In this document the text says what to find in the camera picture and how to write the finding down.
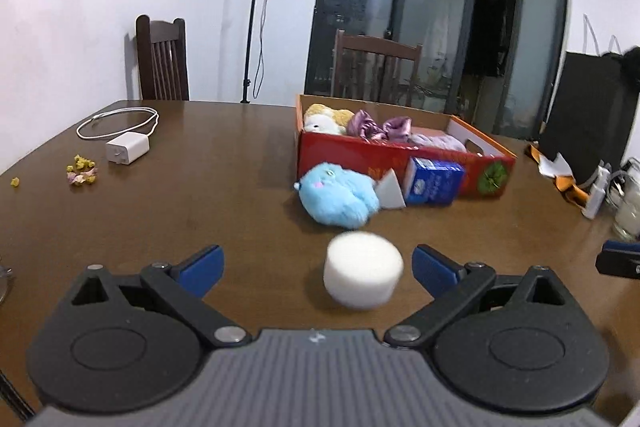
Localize white charger cable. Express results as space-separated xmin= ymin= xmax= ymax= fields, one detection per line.
xmin=75 ymin=106 xmax=161 ymax=142

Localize white spray bottle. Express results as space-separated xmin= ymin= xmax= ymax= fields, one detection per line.
xmin=582 ymin=162 xmax=612 ymax=220

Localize glass jar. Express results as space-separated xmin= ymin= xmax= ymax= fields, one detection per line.
xmin=613 ymin=158 xmax=640 ymax=242

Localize red orange cardboard box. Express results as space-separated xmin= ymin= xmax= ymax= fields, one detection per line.
xmin=295 ymin=94 xmax=516 ymax=198

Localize dark wooden chair left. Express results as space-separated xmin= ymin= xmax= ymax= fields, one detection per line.
xmin=136 ymin=14 xmax=190 ymax=101

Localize yellow white plush toy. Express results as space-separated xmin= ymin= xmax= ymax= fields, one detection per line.
xmin=303 ymin=104 xmax=354 ymax=135

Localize white foam cylinder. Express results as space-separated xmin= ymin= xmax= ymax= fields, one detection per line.
xmin=323 ymin=232 xmax=404 ymax=310

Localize lilac fluffy plush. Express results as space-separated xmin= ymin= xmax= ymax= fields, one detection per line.
xmin=408 ymin=133 xmax=466 ymax=153

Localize white charger adapter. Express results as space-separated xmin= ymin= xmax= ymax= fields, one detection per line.
xmin=105 ymin=131 xmax=150 ymax=165

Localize blue plush toy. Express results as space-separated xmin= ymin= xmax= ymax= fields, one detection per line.
xmin=294 ymin=162 xmax=381 ymax=230

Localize wooden chair pink cushion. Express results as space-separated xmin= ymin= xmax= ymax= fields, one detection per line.
xmin=331 ymin=30 xmax=423 ymax=107

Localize purple satin scrunchie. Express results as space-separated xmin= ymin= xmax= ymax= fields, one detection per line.
xmin=346 ymin=109 xmax=411 ymax=143

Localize yellow pink candy wrappers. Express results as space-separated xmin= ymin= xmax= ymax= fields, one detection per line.
xmin=8 ymin=154 xmax=100 ymax=189

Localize white foam wedge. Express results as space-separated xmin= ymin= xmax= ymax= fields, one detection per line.
xmin=374 ymin=169 xmax=406 ymax=210

